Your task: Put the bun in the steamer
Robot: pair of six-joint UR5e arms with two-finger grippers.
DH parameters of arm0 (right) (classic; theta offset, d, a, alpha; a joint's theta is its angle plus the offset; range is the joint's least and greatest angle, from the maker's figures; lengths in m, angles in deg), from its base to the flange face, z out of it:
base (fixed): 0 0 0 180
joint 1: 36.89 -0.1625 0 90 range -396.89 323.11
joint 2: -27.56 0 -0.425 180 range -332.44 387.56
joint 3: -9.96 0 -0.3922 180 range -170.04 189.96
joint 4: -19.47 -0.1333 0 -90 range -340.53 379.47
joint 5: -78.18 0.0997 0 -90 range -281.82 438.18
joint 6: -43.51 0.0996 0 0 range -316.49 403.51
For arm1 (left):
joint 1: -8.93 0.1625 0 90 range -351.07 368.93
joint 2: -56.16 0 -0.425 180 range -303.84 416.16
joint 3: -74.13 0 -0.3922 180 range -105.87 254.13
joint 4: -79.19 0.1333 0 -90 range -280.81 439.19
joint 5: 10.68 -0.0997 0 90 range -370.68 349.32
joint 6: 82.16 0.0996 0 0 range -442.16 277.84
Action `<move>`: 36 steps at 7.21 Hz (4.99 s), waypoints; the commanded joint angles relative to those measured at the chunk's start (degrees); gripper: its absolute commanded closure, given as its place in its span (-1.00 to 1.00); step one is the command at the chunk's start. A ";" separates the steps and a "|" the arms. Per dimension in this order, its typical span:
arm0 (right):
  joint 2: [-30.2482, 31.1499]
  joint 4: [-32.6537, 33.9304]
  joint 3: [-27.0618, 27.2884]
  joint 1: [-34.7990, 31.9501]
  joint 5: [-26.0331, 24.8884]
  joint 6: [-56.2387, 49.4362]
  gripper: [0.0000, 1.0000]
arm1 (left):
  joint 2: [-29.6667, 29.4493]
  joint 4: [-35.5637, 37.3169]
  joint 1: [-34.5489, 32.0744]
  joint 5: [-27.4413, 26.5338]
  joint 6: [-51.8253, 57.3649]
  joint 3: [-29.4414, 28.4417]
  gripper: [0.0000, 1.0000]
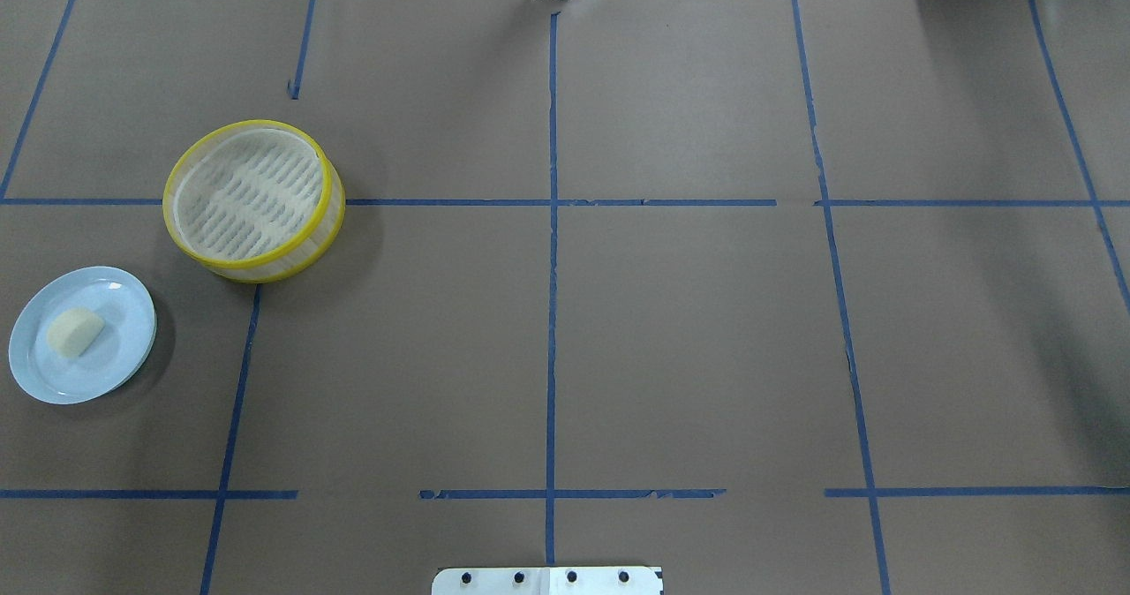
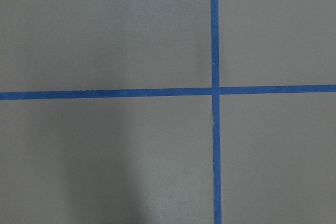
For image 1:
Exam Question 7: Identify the white steamed bun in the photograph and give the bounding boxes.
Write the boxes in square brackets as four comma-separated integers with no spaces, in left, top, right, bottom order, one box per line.
[45,308,105,360]

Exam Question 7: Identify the yellow rimmed bamboo steamer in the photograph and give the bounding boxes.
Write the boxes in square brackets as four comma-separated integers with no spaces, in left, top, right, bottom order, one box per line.
[162,119,346,282]

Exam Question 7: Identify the white gauze steamer liner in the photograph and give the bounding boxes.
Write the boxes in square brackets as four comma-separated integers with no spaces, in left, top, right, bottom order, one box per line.
[172,129,322,261]

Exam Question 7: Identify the light blue plate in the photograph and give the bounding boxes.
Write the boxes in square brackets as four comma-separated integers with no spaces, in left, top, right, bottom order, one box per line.
[9,266,157,403]

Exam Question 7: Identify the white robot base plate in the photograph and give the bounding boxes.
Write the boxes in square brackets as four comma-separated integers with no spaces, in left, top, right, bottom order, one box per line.
[431,566,664,594]

